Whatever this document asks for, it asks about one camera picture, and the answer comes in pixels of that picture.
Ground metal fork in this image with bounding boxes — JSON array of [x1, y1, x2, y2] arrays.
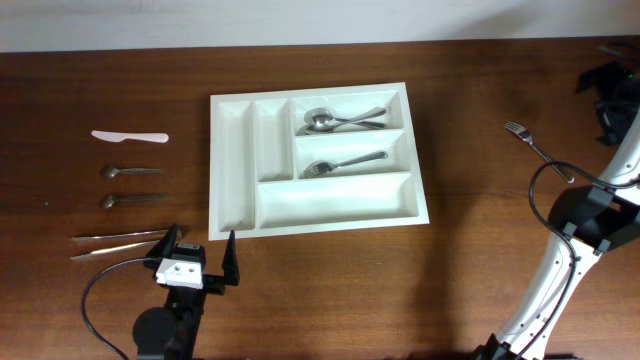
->
[[504, 121, 575, 184], [301, 151, 388, 179]]

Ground white plastic cutlery tray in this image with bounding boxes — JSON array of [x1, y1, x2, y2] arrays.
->
[[208, 83, 429, 240]]

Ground metal knife lower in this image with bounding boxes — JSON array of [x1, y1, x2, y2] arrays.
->
[[69, 240, 159, 261]]

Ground small metal teaspoon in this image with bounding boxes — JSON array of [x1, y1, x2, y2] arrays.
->
[[99, 194, 166, 209], [100, 165, 161, 180]]

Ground metal spoon in tray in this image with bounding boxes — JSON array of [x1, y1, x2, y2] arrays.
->
[[312, 115, 387, 129]]

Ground metal knife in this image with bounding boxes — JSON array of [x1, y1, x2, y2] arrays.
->
[[69, 240, 159, 261], [71, 229, 169, 243]]

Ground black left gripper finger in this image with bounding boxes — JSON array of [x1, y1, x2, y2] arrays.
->
[[148, 224, 179, 258], [222, 230, 240, 286]]

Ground metal knife upper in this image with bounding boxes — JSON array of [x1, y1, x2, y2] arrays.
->
[[71, 229, 169, 243]]

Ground small metal teaspoon upper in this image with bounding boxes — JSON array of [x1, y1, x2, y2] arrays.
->
[[100, 165, 161, 180]]

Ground pink plastic knife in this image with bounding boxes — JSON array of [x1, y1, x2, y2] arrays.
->
[[91, 130, 169, 143]]

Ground large metal spoon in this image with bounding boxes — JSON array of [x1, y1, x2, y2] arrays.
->
[[296, 107, 387, 135]]

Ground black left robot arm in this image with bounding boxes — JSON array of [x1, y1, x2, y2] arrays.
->
[[132, 224, 240, 359]]

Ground small metal teaspoon lower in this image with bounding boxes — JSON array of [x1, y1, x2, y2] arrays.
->
[[99, 194, 166, 209]]

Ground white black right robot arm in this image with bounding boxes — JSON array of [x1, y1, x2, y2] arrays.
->
[[472, 61, 639, 360]]

